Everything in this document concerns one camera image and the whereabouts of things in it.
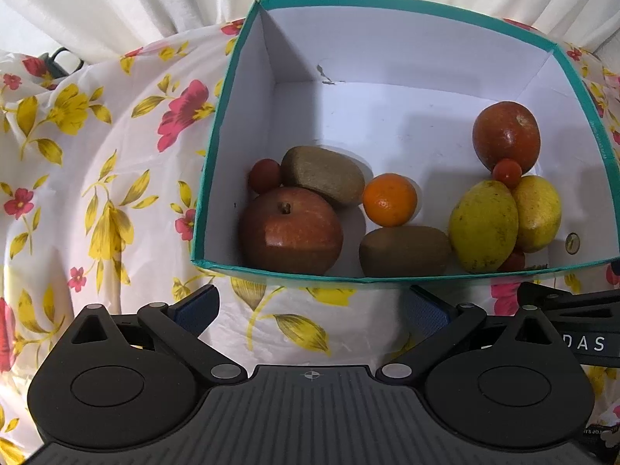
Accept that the teal cardboard box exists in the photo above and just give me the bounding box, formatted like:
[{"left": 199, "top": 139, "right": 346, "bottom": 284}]
[{"left": 190, "top": 0, "right": 620, "bottom": 292}]

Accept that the orange mandarin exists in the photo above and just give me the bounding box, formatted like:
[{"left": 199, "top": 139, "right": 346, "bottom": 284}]
[{"left": 362, "top": 173, "right": 418, "bottom": 228}]

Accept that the floral tablecloth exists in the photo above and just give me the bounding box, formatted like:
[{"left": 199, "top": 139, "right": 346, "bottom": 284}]
[{"left": 0, "top": 17, "right": 620, "bottom": 465}]

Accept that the red cherry tomato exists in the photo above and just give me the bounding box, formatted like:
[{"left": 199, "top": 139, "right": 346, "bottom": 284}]
[
  {"left": 491, "top": 158, "right": 524, "bottom": 189},
  {"left": 248, "top": 158, "right": 282, "bottom": 195},
  {"left": 499, "top": 247, "right": 526, "bottom": 273}
]

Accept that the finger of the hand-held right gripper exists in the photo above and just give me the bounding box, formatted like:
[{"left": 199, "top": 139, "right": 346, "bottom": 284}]
[{"left": 516, "top": 282, "right": 620, "bottom": 312}]

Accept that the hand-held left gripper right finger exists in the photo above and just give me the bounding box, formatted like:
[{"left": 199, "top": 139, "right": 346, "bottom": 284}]
[{"left": 380, "top": 285, "right": 570, "bottom": 382}]

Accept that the large yellow lemon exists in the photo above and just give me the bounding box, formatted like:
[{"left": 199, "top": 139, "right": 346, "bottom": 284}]
[{"left": 448, "top": 179, "right": 520, "bottom": 274}]

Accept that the small dark red apple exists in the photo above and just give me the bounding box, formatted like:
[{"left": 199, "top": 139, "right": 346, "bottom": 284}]
[{"left": 472, "top": 101, "right": 542, "bottom": 177}]

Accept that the brown kiwi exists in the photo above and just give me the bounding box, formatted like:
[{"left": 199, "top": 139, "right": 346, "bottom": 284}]
[
  {"left": 281, "top": 145, "right": 366, "bottom": 207},
  {"left": 358, "top": 225, "right": 453, "bottom": 278}
]

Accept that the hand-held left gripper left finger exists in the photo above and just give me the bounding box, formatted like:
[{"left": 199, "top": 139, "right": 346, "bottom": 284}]
[{"left": 58, "top": 285, "right": 248, "bottom": 382}]

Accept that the black cable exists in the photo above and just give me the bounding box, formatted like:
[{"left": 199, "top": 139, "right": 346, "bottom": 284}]
[{"left": 39, "top": 47, "right": 84, "bottom": 78}]

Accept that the large red apple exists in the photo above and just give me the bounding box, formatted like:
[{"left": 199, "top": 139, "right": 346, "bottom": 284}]
[{"left": 241, "top": 186, "right": 344, "bottom": 276}]

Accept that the small yellow lemon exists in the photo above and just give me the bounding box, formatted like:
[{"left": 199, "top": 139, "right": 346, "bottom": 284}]
[{"left": 512, "top": 175, "right": 563, "bottom": 253}]

